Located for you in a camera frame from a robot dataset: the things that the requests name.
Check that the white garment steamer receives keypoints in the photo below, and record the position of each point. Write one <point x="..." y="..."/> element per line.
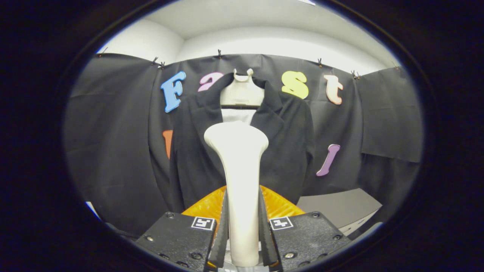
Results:
<point x="240" y="170"/>

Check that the black backdrop cloth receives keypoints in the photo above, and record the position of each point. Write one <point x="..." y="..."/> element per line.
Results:
<point x="113" y="151"/>

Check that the white mannequin torso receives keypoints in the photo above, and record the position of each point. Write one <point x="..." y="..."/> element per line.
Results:
<point x="242" y="96"/>

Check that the beige grey cabinet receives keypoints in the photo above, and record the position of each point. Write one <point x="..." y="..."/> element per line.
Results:
<point x="340" y="209"/>

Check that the black jacket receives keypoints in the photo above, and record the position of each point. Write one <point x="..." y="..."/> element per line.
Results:
<point x="196" y="158"/>

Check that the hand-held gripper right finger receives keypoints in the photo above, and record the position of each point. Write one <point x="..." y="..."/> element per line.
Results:
<point x="310" y="234"/>

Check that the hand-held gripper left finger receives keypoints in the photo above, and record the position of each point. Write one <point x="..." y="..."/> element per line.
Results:
<point x="177" y="236"/>

